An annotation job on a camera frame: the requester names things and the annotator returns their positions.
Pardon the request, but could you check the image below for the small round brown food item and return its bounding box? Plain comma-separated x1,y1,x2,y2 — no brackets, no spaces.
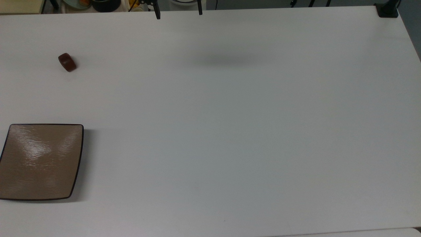
58,53,77,72

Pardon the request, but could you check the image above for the black round bowl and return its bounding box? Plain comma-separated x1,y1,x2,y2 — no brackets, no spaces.
91,0,121,13

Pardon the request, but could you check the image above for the square brown ceramic plate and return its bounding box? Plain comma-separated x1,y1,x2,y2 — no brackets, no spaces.
0,124,84,201

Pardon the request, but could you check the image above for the pale green dish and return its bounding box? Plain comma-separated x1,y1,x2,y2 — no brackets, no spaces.
62,0,92,9

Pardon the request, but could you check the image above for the beige cardboard box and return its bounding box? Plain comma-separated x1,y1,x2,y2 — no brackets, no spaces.
0,0,45,14

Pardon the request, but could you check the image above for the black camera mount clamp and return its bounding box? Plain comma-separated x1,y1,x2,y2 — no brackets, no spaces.
374,0,400,18

